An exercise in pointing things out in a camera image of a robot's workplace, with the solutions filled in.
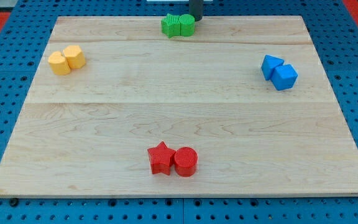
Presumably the blue triangle block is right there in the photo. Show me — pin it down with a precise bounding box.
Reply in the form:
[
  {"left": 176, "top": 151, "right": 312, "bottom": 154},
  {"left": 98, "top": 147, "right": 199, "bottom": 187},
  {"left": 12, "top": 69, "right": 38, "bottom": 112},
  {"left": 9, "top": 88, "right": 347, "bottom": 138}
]
[{"left": 261, "top": 55, "right": 285, "bottom": 80}]

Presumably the green cylinder block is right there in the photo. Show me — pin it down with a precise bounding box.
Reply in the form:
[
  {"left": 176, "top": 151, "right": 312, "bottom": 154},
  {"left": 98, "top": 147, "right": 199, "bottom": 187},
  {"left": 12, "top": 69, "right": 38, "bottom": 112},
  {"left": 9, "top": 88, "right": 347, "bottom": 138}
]
[{"left": 179, "top": 14, "right": 195, "bottom": 37}]

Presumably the wooden board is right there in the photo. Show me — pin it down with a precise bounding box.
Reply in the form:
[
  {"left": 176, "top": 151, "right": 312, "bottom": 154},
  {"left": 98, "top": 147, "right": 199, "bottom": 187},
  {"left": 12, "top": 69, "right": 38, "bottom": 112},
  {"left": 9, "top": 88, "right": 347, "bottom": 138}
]
[{"left": 0, "top": 16, "right": 358, "bottom": 198}]

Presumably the red cylinder block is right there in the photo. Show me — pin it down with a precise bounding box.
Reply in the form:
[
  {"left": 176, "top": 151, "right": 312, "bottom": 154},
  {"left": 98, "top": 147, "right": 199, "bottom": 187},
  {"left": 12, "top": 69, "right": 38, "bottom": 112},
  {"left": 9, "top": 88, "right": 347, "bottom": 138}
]
[{"left": 174, "top": 147, "right": 198, "bottom": 177}]

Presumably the yellow heart block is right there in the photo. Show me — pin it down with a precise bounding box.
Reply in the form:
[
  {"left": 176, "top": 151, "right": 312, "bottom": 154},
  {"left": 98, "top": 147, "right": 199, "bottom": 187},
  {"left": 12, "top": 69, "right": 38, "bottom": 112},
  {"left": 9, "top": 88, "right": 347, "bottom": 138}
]
[{"left": 48, "top": 51, "right": 71, "bottom": 75}]

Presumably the yellow hexagon block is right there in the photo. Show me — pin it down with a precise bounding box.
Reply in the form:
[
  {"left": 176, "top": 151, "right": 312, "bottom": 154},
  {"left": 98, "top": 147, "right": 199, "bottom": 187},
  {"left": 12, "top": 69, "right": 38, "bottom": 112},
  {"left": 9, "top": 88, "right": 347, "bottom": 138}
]
[{"left": 63, "top": 45, "right": 86, "bottom": 69}]

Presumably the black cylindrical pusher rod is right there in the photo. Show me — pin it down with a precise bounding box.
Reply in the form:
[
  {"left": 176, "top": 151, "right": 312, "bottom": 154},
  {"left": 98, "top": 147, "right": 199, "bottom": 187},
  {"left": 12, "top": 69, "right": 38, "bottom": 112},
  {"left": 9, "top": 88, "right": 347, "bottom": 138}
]
[{"left": 188, "top": 0, "right": 204, "bottom": 22}]

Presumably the blue cube block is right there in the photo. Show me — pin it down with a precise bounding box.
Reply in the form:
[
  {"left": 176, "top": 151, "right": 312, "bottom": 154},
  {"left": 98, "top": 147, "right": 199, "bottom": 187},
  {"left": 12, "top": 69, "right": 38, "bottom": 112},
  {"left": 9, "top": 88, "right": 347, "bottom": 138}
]
[{"left": 271, "top": 64, "right": 298, "bottom": 91}]

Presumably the red star block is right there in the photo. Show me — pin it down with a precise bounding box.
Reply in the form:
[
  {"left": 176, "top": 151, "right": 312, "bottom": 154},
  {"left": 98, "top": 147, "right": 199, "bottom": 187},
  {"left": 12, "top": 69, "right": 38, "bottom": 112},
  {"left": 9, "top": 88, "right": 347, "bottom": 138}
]
[{"left": 147, "top": 141, "right": 176, "bottom": 175}]

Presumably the green star block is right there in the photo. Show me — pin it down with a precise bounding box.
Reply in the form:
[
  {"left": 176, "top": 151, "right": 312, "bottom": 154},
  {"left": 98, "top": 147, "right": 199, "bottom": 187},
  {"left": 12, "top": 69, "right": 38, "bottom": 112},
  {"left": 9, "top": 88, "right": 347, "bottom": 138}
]
[{"left": 161, "top": 14, "right": 181, "bottom": 38}]

